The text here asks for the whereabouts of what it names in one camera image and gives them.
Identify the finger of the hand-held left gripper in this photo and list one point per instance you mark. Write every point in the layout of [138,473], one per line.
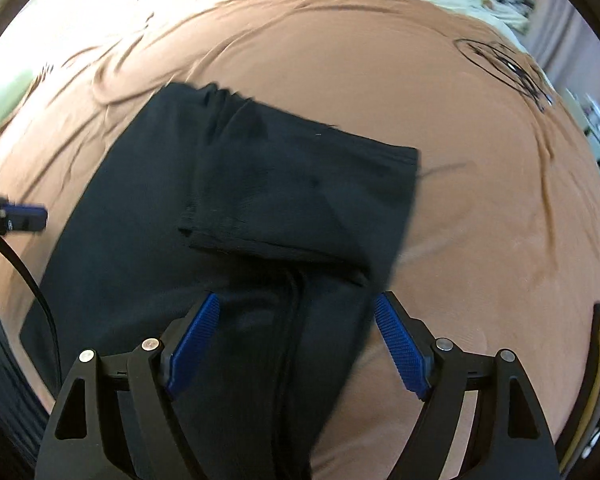
[27,217]

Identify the pink curtain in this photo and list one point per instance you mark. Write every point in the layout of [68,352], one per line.
[565,35]

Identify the black t-shirt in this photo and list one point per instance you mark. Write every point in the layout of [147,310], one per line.
[130,210]

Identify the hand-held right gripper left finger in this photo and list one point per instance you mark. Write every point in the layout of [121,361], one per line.
[192,345]

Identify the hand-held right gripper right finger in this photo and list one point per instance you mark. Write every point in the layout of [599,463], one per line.
[400,345]

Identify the cream padded headboard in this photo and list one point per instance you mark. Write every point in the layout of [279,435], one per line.
[5,95]

